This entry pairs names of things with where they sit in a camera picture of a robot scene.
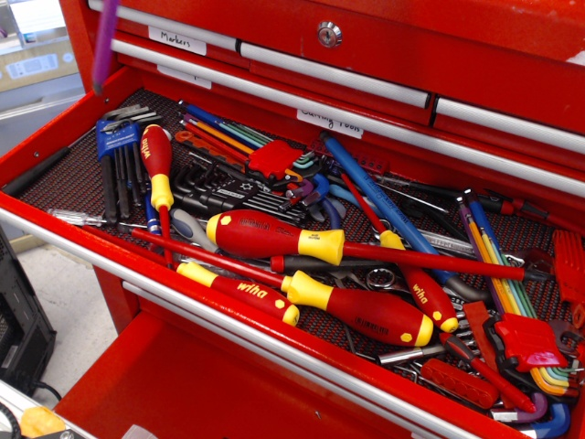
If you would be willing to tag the violet Allen key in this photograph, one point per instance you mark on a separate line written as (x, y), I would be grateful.
(103, 51)

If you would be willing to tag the rainbow Allen key set left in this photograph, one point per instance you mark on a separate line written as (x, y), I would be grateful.
(271, 159)

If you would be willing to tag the rainbow allen key set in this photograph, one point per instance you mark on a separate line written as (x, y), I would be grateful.
(271, 159)
(526, 348)

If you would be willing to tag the black torx key set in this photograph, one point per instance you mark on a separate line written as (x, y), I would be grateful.
(209, 190)

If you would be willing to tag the long blue Allen key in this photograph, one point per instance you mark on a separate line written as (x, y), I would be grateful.
(397, 219)

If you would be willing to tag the blue Allen key holder set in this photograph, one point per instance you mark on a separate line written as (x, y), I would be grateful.
(124, 178)

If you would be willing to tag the rainbow Allen key set right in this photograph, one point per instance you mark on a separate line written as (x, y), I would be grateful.
(526, 348)

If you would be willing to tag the red key holder right edge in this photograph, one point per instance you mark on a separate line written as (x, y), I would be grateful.
(569, 272)

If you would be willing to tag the large red yellow screwdriver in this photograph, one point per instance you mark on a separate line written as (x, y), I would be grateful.
(254, 234)

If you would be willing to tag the red yellow wiha screwdriver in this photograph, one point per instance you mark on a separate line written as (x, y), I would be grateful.
(257, 295)

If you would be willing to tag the white label cutting tools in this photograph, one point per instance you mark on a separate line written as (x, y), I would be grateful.
(330, 124)

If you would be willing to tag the silver combination wrench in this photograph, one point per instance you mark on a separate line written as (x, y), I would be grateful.
(377, 279)

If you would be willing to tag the long red yellow screwdriver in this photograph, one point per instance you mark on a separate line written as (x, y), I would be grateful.
(383, 317)

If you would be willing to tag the red yellow screwdriver right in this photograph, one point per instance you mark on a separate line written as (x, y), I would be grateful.
(428, 295)

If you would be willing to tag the small red yellow screwdriver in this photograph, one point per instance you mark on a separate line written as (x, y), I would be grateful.
(156, 151)

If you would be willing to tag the silver drawer lock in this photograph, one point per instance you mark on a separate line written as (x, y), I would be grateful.
(329, 34)

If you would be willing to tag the white label markers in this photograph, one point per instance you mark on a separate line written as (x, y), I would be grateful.
(176, 40)

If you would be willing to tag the red bit holder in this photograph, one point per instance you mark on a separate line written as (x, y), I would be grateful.
(476, 391)

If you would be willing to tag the red black small screwdriver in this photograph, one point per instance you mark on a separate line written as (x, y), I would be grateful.
(456, 347)

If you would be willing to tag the black rod drawer left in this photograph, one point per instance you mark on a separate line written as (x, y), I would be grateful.
(19, 184)

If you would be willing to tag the black computer case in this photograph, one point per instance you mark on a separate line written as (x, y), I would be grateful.
(27, 337)

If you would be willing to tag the cardboard box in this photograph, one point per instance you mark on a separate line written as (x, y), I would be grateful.
(34, 65)

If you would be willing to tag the yellow sponge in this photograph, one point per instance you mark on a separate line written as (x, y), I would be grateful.
(39, 421)

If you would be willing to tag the grey blue handle screwdriver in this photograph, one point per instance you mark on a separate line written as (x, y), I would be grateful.
(188, 227)

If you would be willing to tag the clear handle small screwdriver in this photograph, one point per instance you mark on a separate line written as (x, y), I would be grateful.
(81, 219)

